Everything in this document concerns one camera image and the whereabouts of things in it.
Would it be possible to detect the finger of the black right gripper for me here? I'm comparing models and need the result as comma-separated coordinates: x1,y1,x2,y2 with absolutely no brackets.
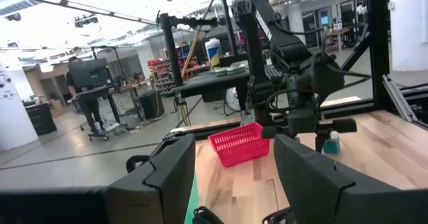
315,132,331,153

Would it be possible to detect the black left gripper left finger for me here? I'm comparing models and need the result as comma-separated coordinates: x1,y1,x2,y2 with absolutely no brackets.
106,133,197,224

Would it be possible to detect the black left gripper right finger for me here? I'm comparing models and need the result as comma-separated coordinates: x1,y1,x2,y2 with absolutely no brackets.
273,133,428,224

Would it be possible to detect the small blue and white item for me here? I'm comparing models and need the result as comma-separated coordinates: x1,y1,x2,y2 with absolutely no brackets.
322,132,341,154

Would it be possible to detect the red parts bin shelf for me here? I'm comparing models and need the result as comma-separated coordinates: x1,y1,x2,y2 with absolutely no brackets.
146,58,178,96

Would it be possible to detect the red plastic mesh basket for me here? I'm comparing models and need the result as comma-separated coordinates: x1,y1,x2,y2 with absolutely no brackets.
207,122,271,168

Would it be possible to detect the white floor fan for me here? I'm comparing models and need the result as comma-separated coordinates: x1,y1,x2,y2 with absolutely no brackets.
224,86,241,113

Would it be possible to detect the black computer tower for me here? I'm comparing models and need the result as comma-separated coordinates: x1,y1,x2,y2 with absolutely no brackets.
138,89,165,120

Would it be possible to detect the white dish stack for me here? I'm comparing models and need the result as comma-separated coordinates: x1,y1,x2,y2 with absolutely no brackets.
212,60,250,77

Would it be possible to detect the black standing desk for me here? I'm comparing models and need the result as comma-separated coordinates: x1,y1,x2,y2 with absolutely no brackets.
68,83,128,141

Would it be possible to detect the black side table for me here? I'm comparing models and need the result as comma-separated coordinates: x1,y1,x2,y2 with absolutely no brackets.
170,68,285,100

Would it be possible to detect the wooden top workbench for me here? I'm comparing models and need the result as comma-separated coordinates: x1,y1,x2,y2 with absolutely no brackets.
110,76,156,124

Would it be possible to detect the person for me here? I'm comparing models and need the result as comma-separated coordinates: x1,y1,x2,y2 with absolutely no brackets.
66,55,104,134

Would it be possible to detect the white and blue jug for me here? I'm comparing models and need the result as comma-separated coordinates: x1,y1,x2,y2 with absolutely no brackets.
204,38,222,68

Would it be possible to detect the yellow wooden pole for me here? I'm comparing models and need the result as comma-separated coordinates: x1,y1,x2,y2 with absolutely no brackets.
181,0,220,80

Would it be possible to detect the brown cardboard box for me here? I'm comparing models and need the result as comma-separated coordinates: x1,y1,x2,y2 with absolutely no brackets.
49,98,66,118

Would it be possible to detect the black computer monitor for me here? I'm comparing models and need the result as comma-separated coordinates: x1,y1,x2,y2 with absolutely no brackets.
69,58,111,88

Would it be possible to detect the black drawer cabinet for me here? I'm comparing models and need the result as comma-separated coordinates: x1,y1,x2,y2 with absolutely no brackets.
25,102,58,136

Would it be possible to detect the black ceiling-mounted device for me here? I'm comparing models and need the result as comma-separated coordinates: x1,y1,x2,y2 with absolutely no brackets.
74,13,100,28

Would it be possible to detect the long ceiling light strip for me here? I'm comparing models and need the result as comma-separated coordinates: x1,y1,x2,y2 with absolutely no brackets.
0,0,158,26

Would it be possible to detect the black looped cable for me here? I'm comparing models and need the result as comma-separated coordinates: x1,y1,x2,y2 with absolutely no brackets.
126,154,152,174

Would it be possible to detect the black coiled cable bundle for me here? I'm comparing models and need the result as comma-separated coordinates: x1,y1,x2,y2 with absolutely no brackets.
192,206,224,224

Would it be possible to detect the silver aluminium rail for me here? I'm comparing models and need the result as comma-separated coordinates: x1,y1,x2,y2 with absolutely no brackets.
383,74,419,123

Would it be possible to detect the black aluminium table frame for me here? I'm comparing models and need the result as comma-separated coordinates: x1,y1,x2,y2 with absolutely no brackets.
160,0,428,141

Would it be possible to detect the black camera stand pole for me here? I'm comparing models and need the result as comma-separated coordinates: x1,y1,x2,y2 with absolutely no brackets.
156,12,221,128

